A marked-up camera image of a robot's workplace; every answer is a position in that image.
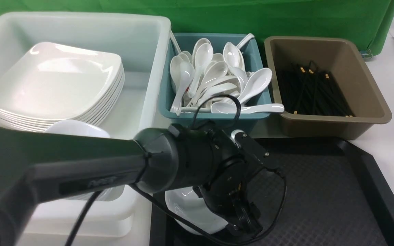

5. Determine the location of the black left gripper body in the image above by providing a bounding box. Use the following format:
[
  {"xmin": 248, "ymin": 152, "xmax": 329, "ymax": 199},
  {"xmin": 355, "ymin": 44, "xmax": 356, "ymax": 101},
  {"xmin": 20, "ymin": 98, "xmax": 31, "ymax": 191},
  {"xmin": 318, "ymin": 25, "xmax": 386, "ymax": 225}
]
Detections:
[{"xmin": 199, "ymin": 129, "xmax": 279, "ymax": 240}]

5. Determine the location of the small white square bowl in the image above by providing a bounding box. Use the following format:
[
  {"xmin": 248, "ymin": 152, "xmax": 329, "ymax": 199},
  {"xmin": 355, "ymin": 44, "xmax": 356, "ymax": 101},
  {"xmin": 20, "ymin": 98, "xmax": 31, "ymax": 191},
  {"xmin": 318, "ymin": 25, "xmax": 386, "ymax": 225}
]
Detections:
[{"xmin": 165, "ymin": 187, "xmax": 228, "ymax": 234}]

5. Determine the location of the white ceramic soup spoon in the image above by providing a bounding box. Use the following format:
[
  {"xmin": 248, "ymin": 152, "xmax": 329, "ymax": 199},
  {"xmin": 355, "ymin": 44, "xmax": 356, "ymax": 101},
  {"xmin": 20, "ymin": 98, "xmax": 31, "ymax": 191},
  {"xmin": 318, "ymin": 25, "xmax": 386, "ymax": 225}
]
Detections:
[{"xmin": 211, "ymin": 102, "xmax": 285, "ymax": 114}]

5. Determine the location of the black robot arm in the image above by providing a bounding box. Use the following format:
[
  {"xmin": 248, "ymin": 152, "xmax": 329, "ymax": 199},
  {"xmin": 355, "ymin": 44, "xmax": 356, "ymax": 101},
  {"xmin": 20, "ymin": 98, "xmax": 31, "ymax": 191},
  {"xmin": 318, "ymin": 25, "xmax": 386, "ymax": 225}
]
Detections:
[{"xmin": 0, "ymin": 122, "xmax": 287, "ymax": 246}]

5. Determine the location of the black plastic serving tray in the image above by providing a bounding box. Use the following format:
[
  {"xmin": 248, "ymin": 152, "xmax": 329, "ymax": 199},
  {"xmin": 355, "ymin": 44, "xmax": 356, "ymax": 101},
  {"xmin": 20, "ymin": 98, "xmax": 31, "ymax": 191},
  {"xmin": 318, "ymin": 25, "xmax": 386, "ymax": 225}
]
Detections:
[{"xmin": 149, "ymin": 137, "xmax": 394, "ymax": 246}]

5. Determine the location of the pile of black chopsticks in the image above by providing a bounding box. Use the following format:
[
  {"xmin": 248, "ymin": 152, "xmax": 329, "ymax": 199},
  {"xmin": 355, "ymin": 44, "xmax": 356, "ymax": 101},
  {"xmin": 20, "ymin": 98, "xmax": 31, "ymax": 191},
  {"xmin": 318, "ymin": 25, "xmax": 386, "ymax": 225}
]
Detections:
[{"xmin": 276, "ymin": 60, "xmax": 355, "ymax": 117}]

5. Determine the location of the white spoon left upright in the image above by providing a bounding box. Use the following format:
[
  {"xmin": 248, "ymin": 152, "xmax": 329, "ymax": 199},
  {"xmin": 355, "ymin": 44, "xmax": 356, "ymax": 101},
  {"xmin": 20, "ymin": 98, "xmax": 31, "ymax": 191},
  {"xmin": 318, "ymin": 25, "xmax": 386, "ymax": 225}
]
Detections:
[{"xmin": 170, "ymin": 61, "xmax": 195, "ymax": 116}]

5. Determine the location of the white spoon top right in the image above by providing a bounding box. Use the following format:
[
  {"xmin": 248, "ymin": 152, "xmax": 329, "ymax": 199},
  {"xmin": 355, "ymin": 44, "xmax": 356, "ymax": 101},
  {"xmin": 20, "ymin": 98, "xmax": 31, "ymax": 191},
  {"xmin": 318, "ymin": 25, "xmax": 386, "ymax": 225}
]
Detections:
[{"xmin": 222, "ymin": 42, "xmax": 241, "ymax": 68}]

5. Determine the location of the brown plastic chopstick bin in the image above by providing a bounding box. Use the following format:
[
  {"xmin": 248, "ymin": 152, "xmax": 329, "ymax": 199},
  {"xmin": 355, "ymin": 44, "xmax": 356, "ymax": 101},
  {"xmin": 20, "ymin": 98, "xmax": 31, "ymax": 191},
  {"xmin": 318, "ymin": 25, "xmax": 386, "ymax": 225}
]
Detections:
[{"xmin": 264, "ymin": 36, "xmax": 392, "ymax": 140}]

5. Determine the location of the white spoon centre tall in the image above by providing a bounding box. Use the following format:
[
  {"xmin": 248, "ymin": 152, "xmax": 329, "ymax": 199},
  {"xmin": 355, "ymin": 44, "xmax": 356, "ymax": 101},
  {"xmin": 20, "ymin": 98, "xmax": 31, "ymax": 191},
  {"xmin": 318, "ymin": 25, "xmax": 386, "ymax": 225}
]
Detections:
[{"xmin": 187, "ymin": 43, "xmax": 214, "ymax": 98}]

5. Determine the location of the large white plastic tub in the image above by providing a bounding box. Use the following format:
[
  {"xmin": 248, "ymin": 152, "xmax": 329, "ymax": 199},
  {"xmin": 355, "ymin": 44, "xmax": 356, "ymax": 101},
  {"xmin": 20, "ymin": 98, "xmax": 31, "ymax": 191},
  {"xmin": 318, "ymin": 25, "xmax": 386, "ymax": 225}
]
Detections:
[{"xmin": 0, "ymin": 12, "xmax": 171, "ymax": 237}]

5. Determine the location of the stack of small white bowls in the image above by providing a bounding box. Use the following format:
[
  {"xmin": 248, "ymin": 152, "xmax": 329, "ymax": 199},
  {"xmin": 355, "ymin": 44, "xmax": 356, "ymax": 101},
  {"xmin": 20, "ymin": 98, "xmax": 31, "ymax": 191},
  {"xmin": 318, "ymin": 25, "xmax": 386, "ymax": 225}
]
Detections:
[{"xmin": 44, "ymin": 120, "xmax": 124, "ymax": 202}]

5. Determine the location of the green cloth backdrop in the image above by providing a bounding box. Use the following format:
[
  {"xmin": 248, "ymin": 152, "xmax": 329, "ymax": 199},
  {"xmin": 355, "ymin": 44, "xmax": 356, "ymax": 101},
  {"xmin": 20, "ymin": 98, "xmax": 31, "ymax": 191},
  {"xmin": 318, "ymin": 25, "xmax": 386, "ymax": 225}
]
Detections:
[{"xmin": 0, "ymin": 0, "xmax": 394, "ymax": 55}]

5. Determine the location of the stack of white square plates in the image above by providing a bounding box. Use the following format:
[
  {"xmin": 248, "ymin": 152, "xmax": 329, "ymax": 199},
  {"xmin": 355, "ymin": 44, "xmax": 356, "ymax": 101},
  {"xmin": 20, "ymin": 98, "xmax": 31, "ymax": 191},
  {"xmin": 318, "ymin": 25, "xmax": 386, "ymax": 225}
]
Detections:
[{"xmin": 0, "ymin": 42, "xmax": 125, "ymax": 132}]

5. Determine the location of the black camera cable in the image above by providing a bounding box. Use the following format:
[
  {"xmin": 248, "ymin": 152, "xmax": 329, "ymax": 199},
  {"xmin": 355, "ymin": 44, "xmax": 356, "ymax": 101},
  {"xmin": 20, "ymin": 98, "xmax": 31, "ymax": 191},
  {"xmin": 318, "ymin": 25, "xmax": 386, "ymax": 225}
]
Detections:
[{"xmin": 64, "ymin": 95, "xmax": 287, "ymax": 246}]

